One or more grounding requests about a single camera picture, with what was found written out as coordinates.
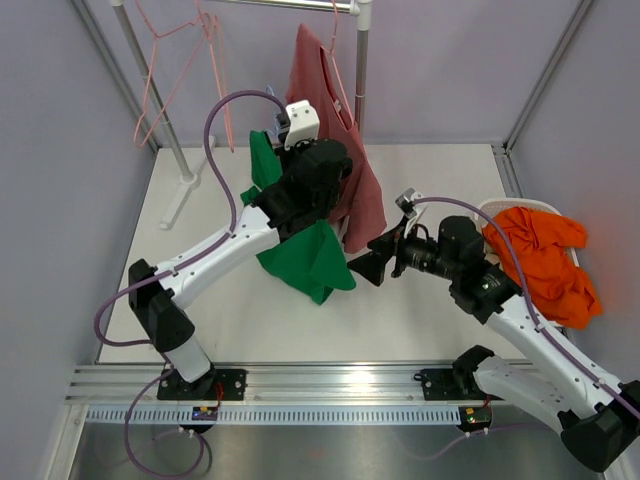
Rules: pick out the pink t shirt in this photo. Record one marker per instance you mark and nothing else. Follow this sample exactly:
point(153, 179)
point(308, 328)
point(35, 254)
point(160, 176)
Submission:
point(361, 204)

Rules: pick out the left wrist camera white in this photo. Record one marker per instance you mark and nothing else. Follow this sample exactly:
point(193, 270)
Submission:
point(298, 124)

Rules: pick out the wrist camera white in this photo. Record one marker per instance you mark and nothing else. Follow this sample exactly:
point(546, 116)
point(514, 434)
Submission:
point(298, 124)
point(412, 211)

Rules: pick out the beige t shirt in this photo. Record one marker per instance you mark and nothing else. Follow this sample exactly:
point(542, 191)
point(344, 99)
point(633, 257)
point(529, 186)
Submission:
point(492, 257)

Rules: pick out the white slotted cable duct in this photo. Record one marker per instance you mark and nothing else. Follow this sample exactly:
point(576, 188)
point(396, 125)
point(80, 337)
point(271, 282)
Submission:
point(254, 415)

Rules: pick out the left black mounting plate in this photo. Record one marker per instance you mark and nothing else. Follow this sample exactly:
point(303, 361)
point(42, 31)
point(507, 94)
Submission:
point(220, 384)

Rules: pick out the black mounting plate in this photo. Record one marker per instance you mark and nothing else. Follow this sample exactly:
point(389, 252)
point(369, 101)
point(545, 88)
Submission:
point(220, 384)
point(449, 384)

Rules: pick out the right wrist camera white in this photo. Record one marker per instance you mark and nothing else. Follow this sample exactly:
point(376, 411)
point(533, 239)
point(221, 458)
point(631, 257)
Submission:
point(412, 211)

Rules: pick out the orange t shirt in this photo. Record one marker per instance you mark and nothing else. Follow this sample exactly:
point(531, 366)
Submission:
point(560, 290)

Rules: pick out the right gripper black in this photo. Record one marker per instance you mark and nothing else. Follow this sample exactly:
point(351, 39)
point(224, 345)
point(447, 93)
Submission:
point(373, 264)

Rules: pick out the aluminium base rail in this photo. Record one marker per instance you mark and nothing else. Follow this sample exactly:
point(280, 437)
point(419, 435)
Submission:
point(358, 383)

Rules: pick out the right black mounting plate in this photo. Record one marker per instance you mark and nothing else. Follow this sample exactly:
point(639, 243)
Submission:
point(449, 384)

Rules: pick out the metal clothes rack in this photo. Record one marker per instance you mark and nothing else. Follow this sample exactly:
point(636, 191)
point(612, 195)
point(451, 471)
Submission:
point(185, 203)

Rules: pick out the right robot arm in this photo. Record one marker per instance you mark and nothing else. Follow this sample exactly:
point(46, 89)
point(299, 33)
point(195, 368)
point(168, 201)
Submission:
point(595, 414)

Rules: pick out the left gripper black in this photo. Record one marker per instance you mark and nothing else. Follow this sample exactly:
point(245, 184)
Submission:
point(285, 155)

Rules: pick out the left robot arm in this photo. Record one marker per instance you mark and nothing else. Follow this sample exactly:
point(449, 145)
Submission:
point(299, 200)

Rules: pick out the green t shirt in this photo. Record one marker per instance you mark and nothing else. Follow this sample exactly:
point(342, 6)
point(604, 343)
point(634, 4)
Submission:
point(312, 261)

